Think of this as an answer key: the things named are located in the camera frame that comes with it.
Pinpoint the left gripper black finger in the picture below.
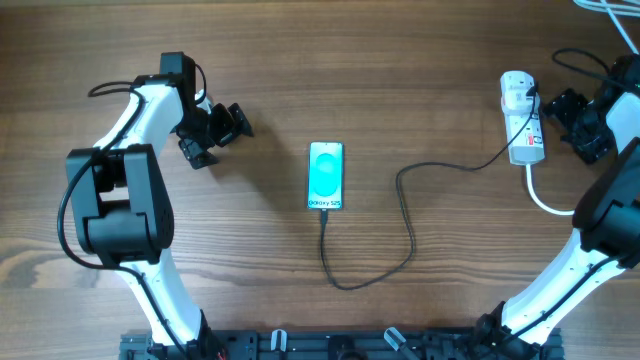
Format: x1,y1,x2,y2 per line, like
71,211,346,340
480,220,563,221
228,103,254,138
179,144,218,169

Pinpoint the teal Galaxy smartphone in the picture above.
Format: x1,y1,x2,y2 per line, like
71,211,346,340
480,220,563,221
307,142,344,210

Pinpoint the black USB charging cable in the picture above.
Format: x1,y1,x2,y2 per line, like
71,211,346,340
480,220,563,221
319,82,540,291

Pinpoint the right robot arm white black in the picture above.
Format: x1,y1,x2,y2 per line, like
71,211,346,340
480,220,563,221
466,54,639,359

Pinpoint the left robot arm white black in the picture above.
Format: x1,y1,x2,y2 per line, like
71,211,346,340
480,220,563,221
57,52,254,359

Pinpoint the white charger adapter plug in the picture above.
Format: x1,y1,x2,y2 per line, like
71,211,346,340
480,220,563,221
501,86,534,115

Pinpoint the white power strip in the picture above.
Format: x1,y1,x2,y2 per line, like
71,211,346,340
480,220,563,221
500,71,545,166

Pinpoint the white power strip cord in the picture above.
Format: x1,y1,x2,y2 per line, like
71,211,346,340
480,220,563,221
524,0,640,217

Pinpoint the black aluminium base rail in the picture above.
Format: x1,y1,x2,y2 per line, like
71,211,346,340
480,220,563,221
119,328,565,360

